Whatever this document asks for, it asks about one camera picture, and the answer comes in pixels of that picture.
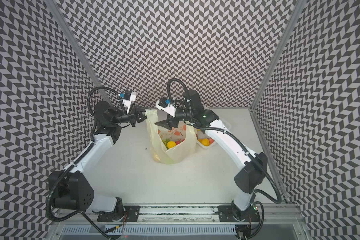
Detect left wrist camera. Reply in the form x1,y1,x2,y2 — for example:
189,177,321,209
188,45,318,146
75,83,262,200
119,91,137,114

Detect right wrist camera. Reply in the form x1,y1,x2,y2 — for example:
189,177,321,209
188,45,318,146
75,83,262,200
156,97,176,117

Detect yellow orange fruit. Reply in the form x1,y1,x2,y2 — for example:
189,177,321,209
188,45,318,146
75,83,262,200
200,139,211,147

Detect yellow lemon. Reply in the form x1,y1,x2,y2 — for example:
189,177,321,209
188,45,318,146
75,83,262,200
166,141,177,149

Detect white plastic fruit basket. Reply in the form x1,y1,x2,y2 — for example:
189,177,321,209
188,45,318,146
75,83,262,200
196,129,216,150

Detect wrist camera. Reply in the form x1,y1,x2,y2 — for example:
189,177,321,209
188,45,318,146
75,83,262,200
156,97,176,117
119,91,137,114

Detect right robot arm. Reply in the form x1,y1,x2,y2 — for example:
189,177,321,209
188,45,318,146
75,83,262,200
156,78,282,222

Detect yellow plastic bag orange print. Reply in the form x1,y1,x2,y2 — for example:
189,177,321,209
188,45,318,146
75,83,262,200
146,110,197,165

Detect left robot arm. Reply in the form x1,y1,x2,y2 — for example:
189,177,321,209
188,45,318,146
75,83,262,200
46,87,146,222

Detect aluminium right corner post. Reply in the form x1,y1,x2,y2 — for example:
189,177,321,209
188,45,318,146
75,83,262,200
249,0,308,112

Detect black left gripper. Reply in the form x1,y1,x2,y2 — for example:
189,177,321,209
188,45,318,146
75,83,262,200
111,102,156,128

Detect aluminium left corner post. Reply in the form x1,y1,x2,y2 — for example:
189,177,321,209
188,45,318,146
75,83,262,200
44,1,103,88

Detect aluminium corner post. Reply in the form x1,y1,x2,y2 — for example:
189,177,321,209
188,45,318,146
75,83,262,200
44,1,103,88
249,0,308,112

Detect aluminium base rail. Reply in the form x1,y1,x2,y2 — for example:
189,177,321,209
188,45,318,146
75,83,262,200
77,203,305,226

